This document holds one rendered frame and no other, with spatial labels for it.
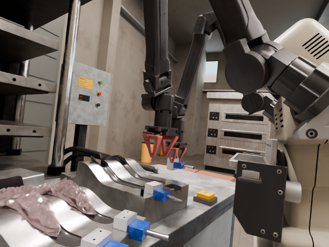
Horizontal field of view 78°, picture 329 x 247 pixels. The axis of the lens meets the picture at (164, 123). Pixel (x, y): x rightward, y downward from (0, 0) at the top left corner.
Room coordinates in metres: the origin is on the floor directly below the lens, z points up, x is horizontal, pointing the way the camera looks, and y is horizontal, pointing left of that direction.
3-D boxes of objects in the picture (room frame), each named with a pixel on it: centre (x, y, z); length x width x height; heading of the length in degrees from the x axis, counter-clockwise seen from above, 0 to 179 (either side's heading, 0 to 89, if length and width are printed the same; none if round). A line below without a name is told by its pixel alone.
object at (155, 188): (0.64, -0.02, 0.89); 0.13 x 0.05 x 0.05; 53
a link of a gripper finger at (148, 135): (0.65, 0.02, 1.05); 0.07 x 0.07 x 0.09; 53
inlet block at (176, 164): (0.95, -0.10, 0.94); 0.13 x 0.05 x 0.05; 53
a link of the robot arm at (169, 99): (0.67, 0.01, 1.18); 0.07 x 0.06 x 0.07; 40
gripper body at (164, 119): (0.67, 0.01, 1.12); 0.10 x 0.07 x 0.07; 143
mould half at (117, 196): (0.85, 0.16, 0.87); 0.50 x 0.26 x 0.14; 53
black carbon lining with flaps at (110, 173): (0.84, 0.15, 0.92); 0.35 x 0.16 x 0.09; 53
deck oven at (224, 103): (6.08, -2.22, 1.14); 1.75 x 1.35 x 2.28; 64
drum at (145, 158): (6.36, 0.46, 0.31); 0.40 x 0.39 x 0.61; 157
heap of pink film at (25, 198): (0.52, 0.30, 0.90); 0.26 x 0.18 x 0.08; 70
